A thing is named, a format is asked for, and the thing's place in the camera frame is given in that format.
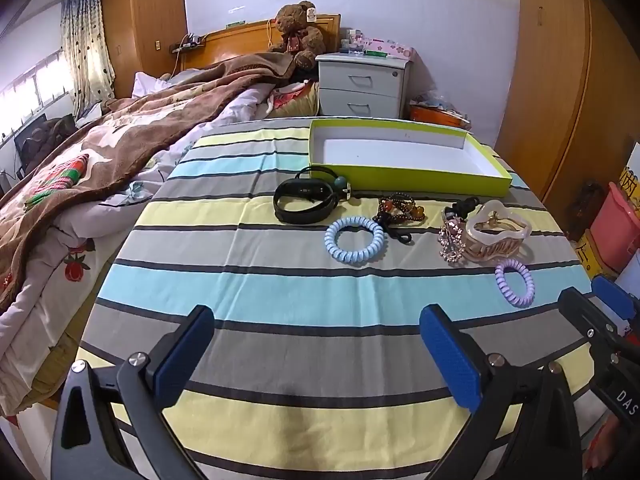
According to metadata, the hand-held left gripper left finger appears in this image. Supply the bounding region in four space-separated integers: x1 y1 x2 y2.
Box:
50 304 216 480

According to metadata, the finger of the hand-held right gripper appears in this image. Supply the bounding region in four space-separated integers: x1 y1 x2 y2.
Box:
590 275 640 336
557 287 626 361

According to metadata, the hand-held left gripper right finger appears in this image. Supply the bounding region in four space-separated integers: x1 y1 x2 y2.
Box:
419 304 583 480

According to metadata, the purple spiral hair tie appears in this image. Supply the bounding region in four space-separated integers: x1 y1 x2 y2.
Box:
495 260 535 307

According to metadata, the clear hair claw clip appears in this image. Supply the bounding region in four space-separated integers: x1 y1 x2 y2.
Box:
465 200 532 263

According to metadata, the blue spiral hair tie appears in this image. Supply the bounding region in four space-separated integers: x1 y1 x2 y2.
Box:
325 216 385 264

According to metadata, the black knotted hair tie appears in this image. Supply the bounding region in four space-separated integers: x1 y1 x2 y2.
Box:
447 196 482 218

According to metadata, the black wristband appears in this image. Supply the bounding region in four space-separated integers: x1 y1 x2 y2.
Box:
273 178 340 225

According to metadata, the black hair tie teal bead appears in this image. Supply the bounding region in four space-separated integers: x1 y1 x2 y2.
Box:
295 165 356 196

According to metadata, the green cardboard box tray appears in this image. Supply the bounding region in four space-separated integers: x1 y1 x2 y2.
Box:
307 119 514 199

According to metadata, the yellow printed box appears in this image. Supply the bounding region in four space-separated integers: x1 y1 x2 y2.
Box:
575 230 613 278

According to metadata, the pink storage bin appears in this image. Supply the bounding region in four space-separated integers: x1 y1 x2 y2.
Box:
595 180 640 281

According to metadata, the rhinestone hair clip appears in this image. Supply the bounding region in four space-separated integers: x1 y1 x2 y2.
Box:
438 207 471 264

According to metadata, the white floral duvet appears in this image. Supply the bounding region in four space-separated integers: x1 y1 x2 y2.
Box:
0 72 273 416

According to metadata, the plain wooden wardrobe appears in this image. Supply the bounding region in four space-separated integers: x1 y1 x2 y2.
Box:
495 0 640 221

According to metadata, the brown blanket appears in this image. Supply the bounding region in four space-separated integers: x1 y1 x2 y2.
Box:
0 52 296 311

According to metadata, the orange basin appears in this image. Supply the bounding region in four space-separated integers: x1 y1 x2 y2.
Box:
409 102 471 128

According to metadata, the dark chair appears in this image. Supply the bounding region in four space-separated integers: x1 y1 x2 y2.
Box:
15 115 76 176

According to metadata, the clear plastic bag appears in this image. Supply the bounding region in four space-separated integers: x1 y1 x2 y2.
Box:
415 87 461 111

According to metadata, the yellow red printed pillow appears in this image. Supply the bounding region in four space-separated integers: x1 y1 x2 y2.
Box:
270 81 321 120

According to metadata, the grey nightstand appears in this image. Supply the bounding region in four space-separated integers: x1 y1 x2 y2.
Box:
315 52 416 121

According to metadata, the window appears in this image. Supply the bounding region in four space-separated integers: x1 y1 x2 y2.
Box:
0 50 76 136

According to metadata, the power strip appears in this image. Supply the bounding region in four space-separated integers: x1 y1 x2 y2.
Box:
170 34 208 54

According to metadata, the pink floral tissue box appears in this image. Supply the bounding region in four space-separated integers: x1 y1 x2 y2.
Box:
362 37 417 58

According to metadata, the dotted curtain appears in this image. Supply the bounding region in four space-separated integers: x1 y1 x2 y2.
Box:
60 0 117 116

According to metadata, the wooden headboard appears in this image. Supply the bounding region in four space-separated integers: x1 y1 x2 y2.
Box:
180 14 342 71

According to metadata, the wooden wardrobe with star stickers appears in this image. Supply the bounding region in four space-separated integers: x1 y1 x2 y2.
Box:
100 0 191 98

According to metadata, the clear plastic container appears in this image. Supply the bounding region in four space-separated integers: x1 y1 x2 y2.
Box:
341 27 366 55

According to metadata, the brown teddy bear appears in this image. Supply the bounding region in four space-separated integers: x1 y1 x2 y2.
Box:
267 1 327 72

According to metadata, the thin black cord hair tie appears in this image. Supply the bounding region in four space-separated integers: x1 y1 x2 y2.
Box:
374 211 413 244

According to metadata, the brown beaded bracelet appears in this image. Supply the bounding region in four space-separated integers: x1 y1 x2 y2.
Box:
376 192 428 226

